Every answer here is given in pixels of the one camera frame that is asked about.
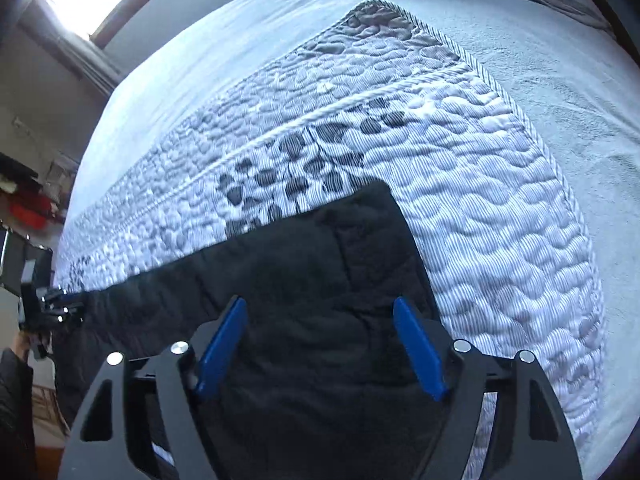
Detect black pants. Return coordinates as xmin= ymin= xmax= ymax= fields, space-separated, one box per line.
xmin=54 ymin=183 xmax=445 ymax=479

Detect dark sleeved left forearm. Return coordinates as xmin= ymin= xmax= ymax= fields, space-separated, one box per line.
xmin=0 ymin=348 xmax=38 ymax=479

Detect person's left hand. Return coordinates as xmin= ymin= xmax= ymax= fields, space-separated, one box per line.
xmin=11 ymin=330 xmax=32 ymax=362

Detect red hanging garment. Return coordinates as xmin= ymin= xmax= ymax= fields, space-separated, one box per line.
xmin=8 ymin=191 xmax=60 ymax=231

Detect quilted patterned bedspread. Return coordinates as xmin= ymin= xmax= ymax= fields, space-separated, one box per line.
xmin=53 ymin=0 xmax=602 ymax=479

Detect light blue bed sheet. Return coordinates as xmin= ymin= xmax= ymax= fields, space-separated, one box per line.
xmin=64 ymin=0 xmax=639 ymax=479

